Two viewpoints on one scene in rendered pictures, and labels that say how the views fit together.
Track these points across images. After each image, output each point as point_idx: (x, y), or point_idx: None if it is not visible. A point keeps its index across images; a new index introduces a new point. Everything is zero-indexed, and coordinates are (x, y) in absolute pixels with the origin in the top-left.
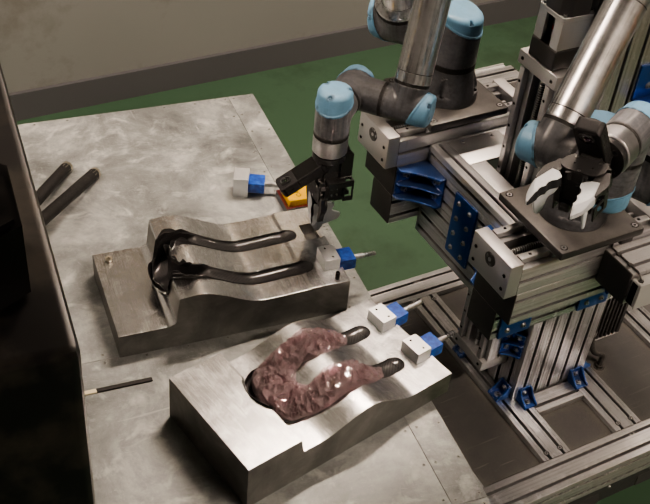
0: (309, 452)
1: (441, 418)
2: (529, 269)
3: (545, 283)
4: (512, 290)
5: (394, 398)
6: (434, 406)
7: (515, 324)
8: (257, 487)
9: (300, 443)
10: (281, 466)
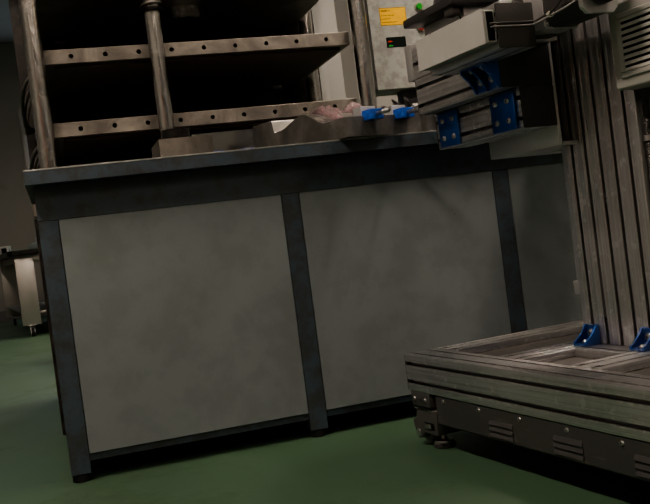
0: (276, 135)
1: (321, 141)
2: (414, 50)
3: (429, 70)
4: (410, 72)
5: (314, 119)
6: (333, 140)
7: (448, 133)
8: (258, 146)
9: (270, 122)
10: (265, 136)
